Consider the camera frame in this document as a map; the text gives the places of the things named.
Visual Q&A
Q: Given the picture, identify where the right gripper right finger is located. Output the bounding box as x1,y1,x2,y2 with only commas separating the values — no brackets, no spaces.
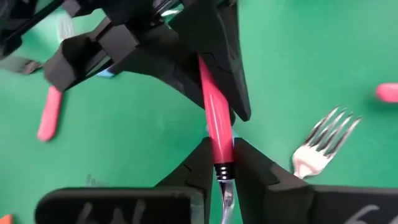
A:
234,138,398,224

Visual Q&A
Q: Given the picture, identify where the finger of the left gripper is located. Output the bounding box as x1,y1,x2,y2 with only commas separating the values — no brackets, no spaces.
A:
43,20,206,108
169,0,252,122

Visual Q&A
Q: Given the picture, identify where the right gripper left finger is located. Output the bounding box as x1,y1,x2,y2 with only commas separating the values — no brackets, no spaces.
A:
34,136,215,224

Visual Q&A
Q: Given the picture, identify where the green table mat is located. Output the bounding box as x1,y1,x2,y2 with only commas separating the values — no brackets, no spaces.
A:
0,0,398,224

